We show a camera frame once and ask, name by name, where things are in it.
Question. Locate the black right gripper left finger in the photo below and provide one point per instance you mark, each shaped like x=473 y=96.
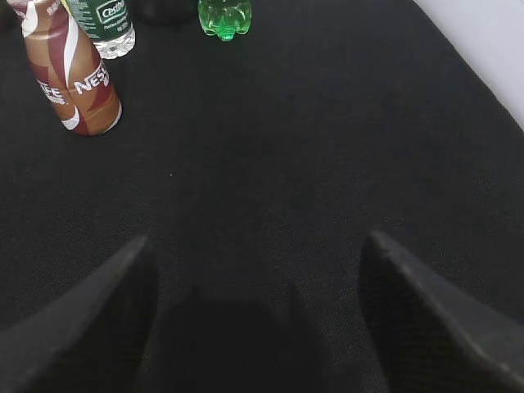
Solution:
x=92 y=339

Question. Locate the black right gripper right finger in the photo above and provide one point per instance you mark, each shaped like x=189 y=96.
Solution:
x=429 y=335

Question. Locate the brown Nescafe coffee bottle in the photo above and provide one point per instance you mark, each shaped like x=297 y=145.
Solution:
x=68 y=67

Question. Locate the green Sprite bottle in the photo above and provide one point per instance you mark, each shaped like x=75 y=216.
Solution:
x=225 y=18

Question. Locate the clear water bottle green label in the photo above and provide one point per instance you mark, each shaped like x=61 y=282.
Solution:
x=107 y=23

